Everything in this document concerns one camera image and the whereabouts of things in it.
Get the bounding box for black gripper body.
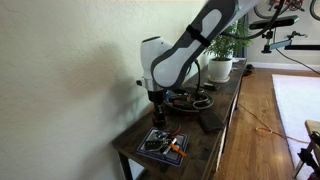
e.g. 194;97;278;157
147;89;167;105

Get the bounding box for round metal plate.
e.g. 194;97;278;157
163;87;215;113

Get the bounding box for silver key bunch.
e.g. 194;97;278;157
154;129;174;148

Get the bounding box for black car key fob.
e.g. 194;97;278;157
144;140;162;152

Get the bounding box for blue white square tray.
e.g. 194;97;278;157
135;127;191;168

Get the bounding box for dark wooden console table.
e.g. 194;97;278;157
112;58;248;180

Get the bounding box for dark brown leather wallet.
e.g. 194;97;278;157
198;112;225;134

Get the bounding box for small black remote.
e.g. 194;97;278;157
197;82;221;92

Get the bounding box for white pot saucer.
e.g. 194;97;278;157
206;75;231;84

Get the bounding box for white plant pot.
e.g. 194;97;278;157
207;57;234;81

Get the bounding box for green leafy plant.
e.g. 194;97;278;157
204;20;253;62

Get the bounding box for dark shoes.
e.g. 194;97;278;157
242;63;255;77

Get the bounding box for white floor rug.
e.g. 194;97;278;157
271;73;320;170

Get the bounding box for wooden folding chair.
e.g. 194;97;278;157
292;119;320;180

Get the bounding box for grey looped strap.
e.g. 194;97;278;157
192;92;212;110

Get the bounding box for orange handled tool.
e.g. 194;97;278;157
169;137;189;159

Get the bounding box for orange extension cable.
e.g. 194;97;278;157
236;102;312;145

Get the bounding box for black camera stand clamp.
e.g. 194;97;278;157
260;29;294;55

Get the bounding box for thin black floor cable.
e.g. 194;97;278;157
274;47;320;77

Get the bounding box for black bar camera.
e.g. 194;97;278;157
248;14;300;32

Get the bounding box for black wall shelf bar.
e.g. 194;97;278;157
284;44;320;51

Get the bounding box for red frame bicycle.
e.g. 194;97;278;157
252;0;320;22

